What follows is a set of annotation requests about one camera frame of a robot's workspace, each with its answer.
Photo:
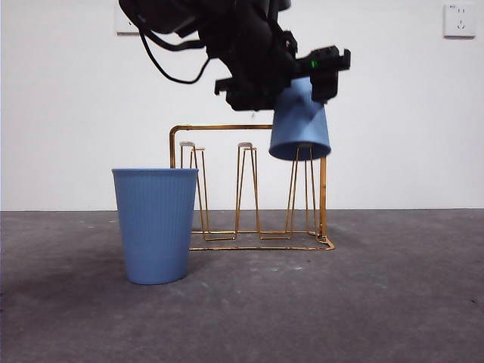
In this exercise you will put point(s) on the blue ribbed plastic cup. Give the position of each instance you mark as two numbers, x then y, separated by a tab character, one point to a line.
155	227
302	128

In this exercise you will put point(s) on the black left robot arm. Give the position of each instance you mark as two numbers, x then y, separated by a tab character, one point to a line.
246	45

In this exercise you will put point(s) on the white wall socket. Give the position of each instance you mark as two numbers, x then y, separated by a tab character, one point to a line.
123	29
459	20

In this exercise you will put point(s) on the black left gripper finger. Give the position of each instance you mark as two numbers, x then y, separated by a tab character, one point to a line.
253	99
325	86

